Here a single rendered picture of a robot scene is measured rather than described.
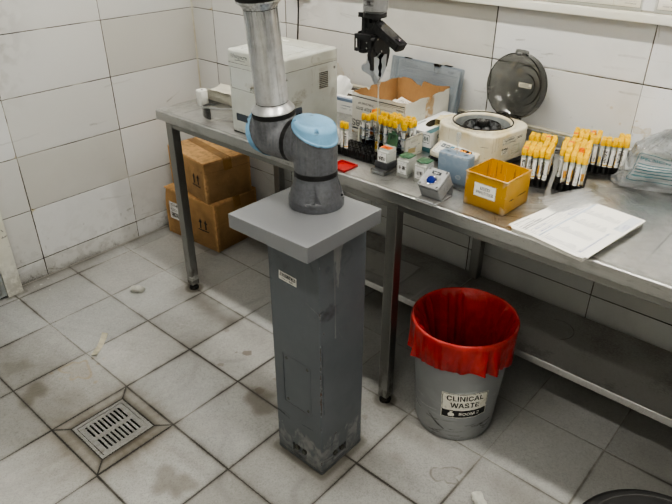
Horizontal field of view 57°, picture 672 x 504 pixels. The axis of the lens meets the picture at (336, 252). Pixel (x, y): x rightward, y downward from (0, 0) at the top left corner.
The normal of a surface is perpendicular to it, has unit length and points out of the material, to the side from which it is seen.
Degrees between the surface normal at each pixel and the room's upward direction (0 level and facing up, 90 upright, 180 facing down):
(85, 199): 90
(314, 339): 90
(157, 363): 0
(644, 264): 0
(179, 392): 0
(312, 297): 90
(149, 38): 90
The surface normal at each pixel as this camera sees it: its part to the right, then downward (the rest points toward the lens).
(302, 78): 0.75, 0.33
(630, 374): 0.00, -0.86
